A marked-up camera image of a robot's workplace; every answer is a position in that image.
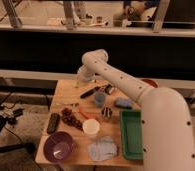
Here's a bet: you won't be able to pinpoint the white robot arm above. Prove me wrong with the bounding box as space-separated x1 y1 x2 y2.
78 49 195 171

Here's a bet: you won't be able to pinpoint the red bowl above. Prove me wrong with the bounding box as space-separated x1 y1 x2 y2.
142 79 158 88

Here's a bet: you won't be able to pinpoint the purple bowl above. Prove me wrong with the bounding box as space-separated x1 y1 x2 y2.
43 131 74 163

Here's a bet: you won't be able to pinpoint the blue grey cup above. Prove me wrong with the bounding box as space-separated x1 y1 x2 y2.
94 92 106 107

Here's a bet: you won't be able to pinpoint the small black silver object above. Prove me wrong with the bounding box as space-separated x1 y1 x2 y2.
105 84 115 95

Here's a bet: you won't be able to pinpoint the dark red grape bunch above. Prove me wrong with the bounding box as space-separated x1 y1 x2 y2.
61 108 83 130

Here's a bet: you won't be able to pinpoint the black white striped ball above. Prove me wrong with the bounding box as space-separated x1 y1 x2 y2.
101 107 112 121

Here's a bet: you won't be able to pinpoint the blue sponge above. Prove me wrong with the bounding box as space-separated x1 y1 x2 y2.
115 98 132 109

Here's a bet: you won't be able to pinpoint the white paper cup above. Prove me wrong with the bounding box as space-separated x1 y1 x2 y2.
82 119 100 139

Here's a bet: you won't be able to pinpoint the black remote control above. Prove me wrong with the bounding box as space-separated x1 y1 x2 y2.
47 113 60 134

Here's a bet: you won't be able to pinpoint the wooden table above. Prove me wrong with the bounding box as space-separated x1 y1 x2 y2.
35 79 149 168

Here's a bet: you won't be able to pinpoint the green plastic tray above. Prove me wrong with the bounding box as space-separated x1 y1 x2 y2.
119 110 143 160

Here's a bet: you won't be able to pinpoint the light blue cloth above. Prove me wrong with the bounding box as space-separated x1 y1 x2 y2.
87 136 118 162

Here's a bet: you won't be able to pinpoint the orange handled tool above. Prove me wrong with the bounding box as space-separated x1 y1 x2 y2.
78 107 95 119

